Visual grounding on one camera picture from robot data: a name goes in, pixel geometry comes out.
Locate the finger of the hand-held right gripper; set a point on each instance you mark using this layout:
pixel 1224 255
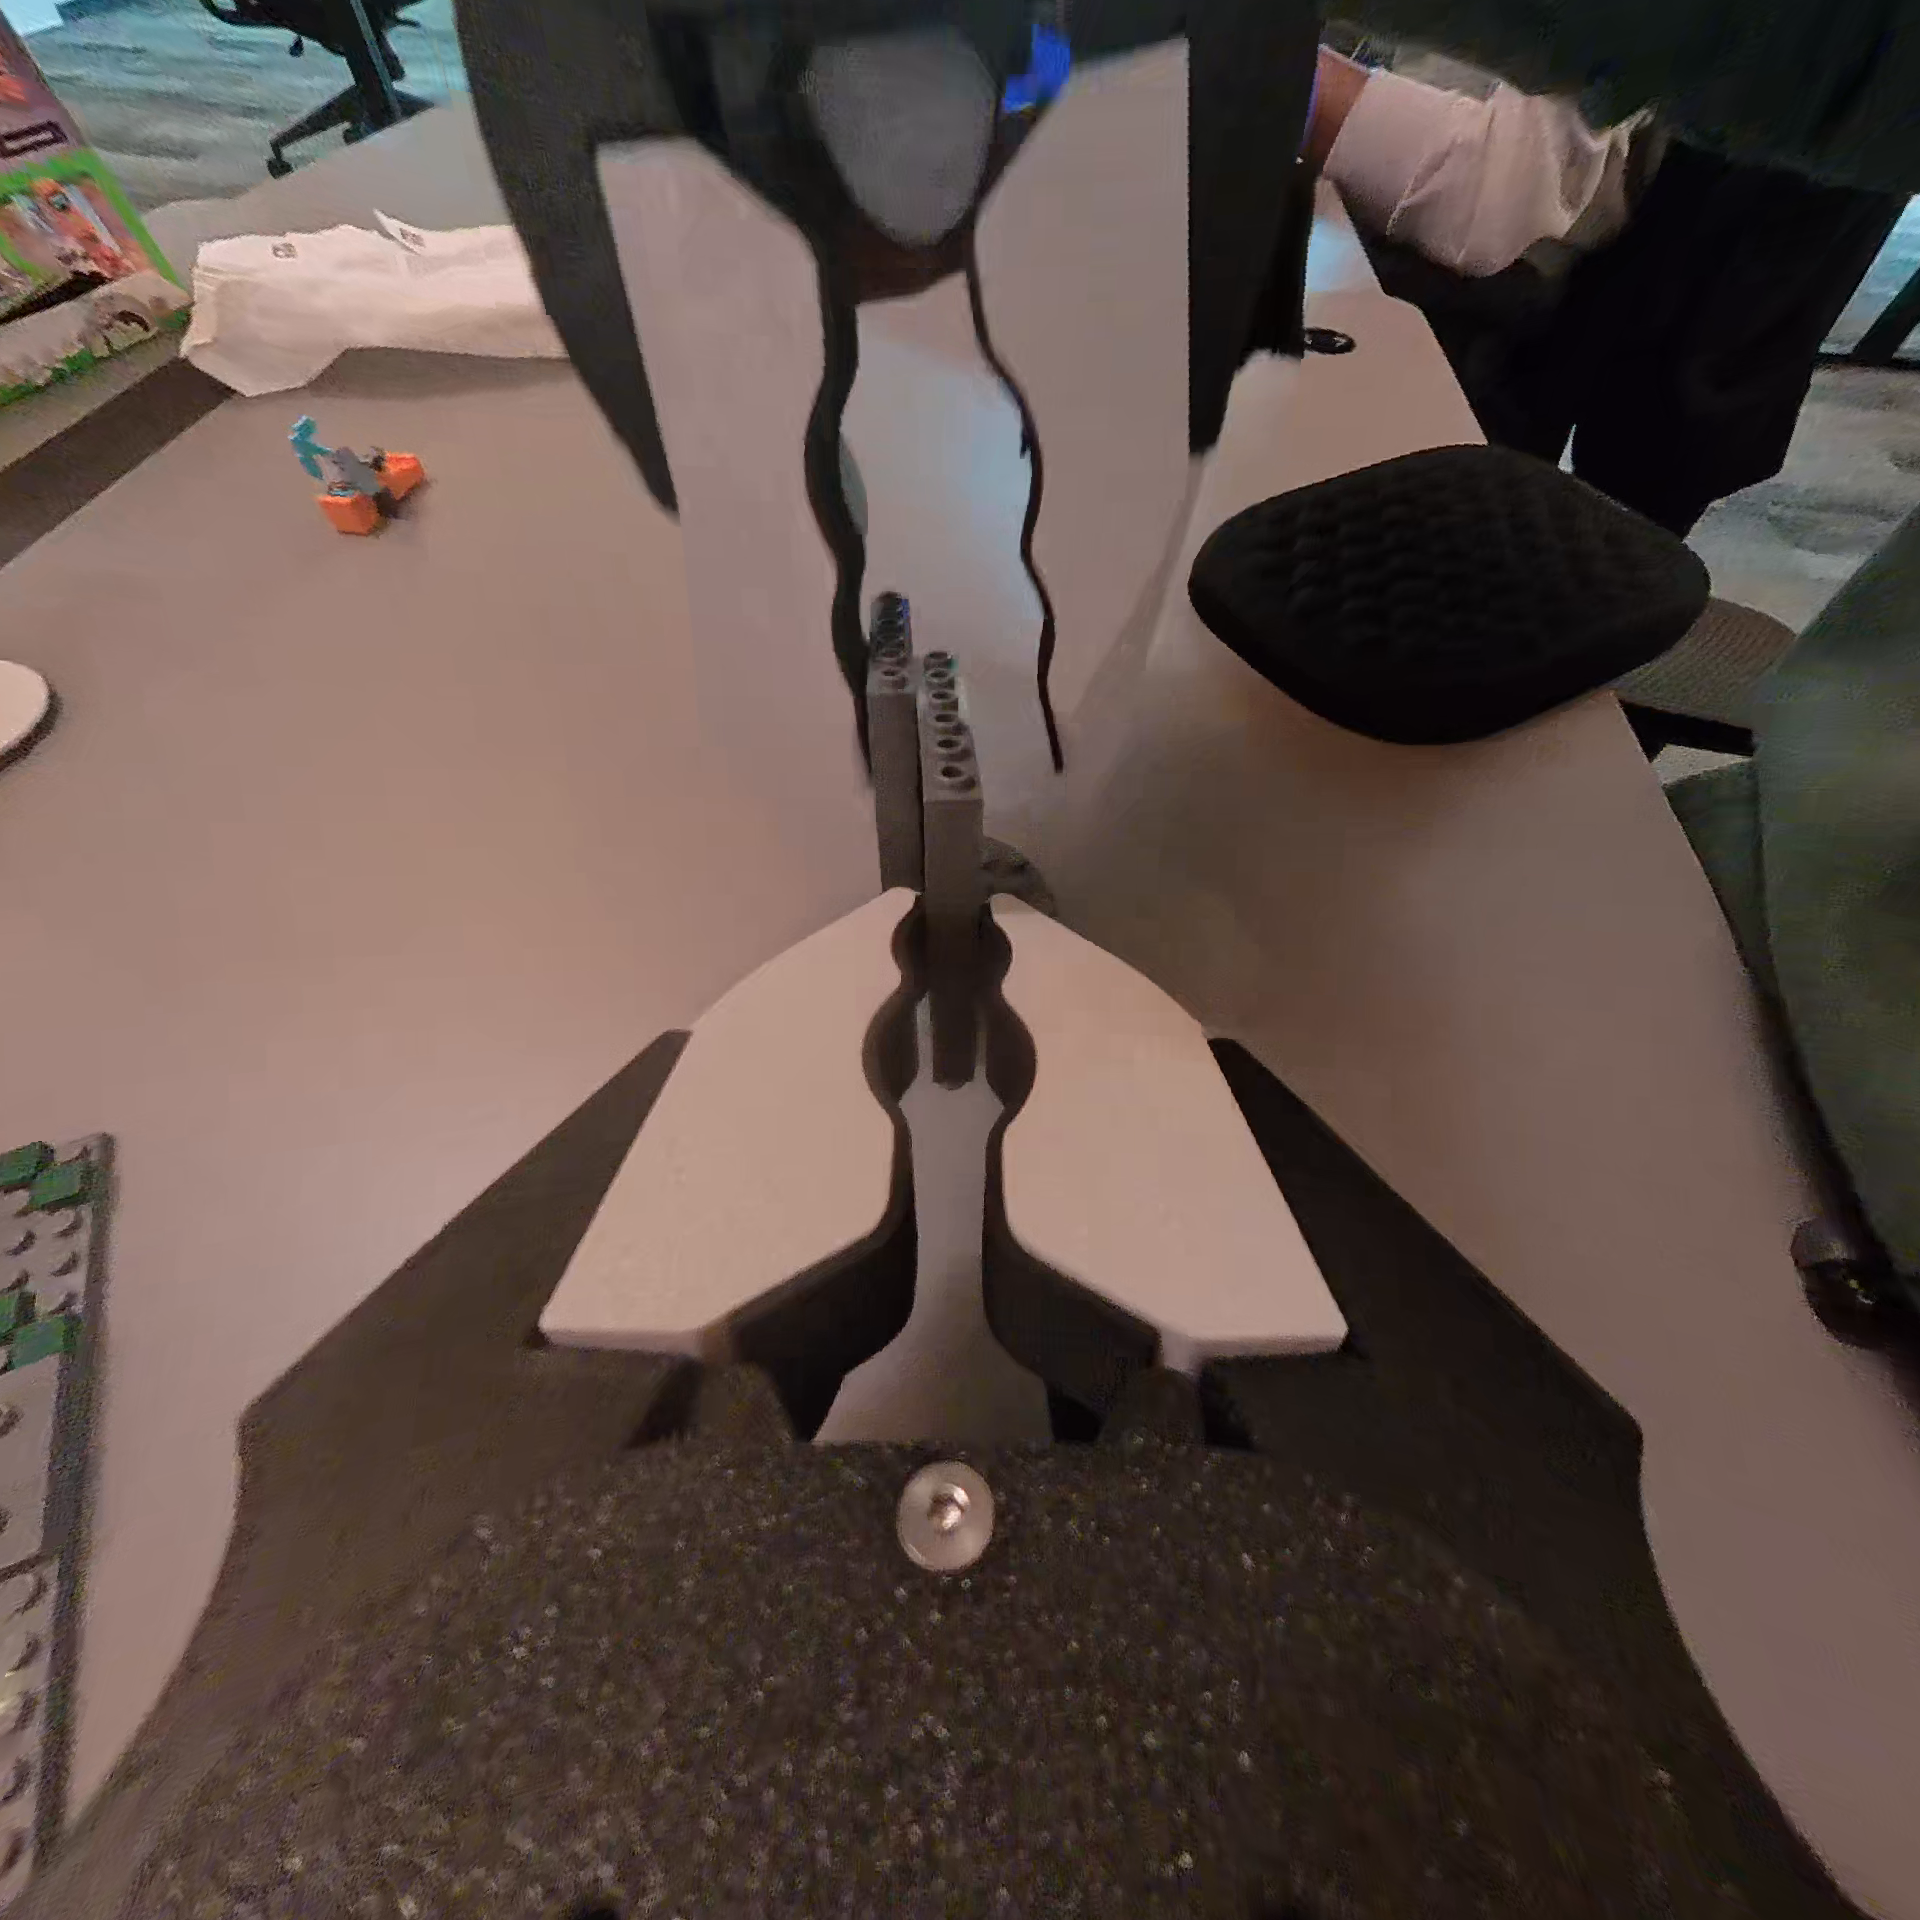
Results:
pixel 1109 376
pixel 733 420

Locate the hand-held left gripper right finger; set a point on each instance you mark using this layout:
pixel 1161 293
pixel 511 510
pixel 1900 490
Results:
pixel 1161 1184

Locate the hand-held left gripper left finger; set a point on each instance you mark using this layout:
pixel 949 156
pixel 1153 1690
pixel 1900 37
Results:
pixel 751 1184

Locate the grey rounded brick plate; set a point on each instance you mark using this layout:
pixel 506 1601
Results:
pixel 1019 878

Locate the dark grey technic brick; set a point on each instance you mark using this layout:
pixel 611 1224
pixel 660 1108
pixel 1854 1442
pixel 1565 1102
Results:
pixel 957 899
pixel 898 749

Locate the grey desk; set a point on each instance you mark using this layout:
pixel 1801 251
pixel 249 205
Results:
pixel 451 825

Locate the black office chair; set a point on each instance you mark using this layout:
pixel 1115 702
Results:
pixel 338 60

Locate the white paper bag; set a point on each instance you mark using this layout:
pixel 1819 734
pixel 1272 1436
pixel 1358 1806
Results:
pixel 345 301

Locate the orange teal brick figure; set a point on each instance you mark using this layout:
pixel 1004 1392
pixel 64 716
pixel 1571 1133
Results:
pixel 351 510

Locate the green printed toy box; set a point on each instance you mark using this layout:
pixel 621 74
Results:
pixel 75 255

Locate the grey brick baseplate build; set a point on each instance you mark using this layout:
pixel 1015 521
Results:
pixel 47 1349

